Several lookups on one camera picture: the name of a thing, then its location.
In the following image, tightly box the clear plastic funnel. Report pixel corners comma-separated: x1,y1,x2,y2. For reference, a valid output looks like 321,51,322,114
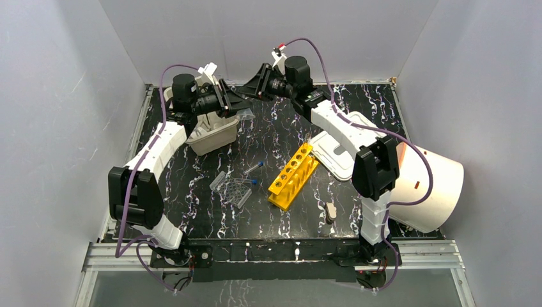
235,108,255,121

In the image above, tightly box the clear well plate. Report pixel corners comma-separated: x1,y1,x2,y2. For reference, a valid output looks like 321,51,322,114
209,171,253,209

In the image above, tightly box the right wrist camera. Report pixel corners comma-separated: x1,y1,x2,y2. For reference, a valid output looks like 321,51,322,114
272,43,287,75

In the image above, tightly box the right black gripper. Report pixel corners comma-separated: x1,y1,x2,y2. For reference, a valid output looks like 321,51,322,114
237,63,296,104

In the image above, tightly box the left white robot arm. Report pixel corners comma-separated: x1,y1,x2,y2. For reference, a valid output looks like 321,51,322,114
107,74,251,266

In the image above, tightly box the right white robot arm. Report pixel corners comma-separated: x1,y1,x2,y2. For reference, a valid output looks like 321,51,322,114
237,56,399,265

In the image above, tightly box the small beige stopper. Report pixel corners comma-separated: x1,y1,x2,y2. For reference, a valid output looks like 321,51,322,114
325,202,337,224

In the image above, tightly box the blue capped plastic tube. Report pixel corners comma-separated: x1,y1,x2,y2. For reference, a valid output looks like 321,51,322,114
243,161,264,175

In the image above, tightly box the aluminium frame rail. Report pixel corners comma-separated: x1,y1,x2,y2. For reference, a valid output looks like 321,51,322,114
75,240,476,306

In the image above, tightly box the beige plastic bin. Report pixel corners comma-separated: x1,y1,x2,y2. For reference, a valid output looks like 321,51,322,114
157,85,239,158

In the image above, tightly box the white centrifuge with orange lid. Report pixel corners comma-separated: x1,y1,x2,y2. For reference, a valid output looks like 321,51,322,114
389,143,464,233

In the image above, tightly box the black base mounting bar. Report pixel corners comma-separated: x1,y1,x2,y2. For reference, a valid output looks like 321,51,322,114
188,239,367,282

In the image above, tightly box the yellow test tube rack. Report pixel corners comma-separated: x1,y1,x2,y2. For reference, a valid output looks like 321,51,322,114
268,143,320,212

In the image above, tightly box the white bin lid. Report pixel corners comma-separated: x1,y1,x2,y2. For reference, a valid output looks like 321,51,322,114
309,109,385,182

